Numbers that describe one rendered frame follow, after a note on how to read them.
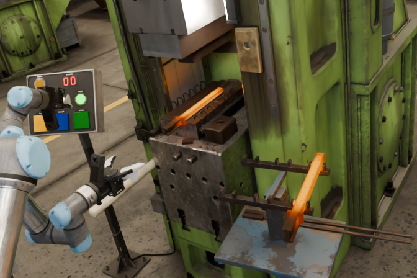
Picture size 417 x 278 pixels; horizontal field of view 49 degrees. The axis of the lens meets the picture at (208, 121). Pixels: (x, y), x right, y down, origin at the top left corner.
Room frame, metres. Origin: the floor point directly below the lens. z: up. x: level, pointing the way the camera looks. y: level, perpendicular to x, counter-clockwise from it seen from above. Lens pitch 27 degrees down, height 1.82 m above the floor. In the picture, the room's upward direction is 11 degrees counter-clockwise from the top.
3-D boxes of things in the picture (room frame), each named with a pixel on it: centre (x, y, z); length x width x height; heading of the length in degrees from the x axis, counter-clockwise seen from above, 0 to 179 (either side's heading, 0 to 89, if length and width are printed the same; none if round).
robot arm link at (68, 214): (1.23, 0.50, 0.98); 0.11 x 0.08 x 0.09; 140
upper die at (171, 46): (1.88, 0.00, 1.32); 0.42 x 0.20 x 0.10; 140
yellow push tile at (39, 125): (1.91, 0.74, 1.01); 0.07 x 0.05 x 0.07; 75
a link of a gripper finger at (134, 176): (1.39, 0.29, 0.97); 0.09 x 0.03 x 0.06; 104
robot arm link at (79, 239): (1.24, 0.51, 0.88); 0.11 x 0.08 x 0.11; 71
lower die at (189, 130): (1.88, 0.00, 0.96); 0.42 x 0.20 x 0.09; 140
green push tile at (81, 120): (1.86, 0.55, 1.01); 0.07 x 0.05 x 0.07; 75
